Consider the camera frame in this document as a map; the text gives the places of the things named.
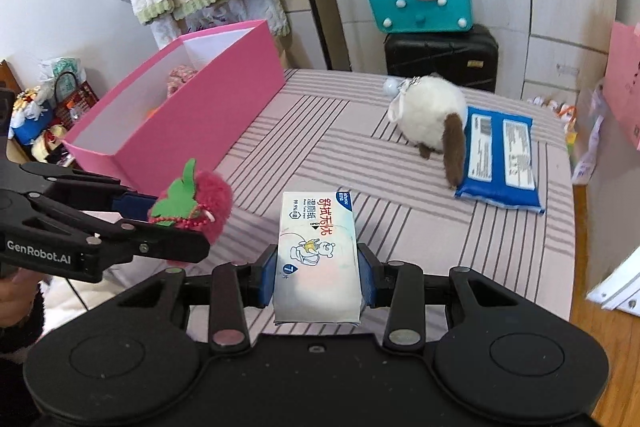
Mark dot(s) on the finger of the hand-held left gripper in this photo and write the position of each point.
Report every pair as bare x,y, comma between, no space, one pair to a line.
130,203
165,244

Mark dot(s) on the pink crochet fabric item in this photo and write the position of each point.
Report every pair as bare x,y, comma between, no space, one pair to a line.
180,77

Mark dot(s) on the black suitcase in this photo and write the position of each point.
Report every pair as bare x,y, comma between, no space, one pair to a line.
450,52

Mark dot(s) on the red strawberry plush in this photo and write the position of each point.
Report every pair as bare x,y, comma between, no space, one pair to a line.
215,202

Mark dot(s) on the white wet wipes pack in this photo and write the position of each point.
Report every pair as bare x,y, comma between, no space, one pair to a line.
315,227

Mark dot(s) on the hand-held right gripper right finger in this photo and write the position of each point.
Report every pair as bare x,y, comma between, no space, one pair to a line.
365,279

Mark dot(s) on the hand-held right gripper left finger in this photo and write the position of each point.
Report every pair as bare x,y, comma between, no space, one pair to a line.
267,277

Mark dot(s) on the white brown plush toy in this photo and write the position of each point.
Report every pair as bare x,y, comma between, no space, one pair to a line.
430,112

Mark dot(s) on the wrapped flower bouquet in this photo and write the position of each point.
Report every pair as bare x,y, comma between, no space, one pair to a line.
30,104

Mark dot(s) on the striped pink tablecloth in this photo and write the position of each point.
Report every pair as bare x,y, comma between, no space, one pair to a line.
400,217

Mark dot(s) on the pink paper bag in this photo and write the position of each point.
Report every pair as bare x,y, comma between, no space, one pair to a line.
625,77

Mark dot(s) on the pink storage box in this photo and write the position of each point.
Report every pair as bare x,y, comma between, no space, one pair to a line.
200,117

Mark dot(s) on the person's left hand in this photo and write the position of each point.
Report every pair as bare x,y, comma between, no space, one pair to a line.
15,294

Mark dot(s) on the white fleece pants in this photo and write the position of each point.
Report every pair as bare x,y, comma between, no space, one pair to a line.
260,7

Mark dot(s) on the white green plastic bag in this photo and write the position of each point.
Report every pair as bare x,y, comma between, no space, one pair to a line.
62,66

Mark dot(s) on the blue wipes pack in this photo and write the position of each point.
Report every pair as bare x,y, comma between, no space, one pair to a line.
470,177

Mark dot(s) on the red mesh basket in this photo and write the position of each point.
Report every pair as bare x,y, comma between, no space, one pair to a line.
75,104

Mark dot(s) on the wooden bed headboard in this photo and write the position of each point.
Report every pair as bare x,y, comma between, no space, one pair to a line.
10,79

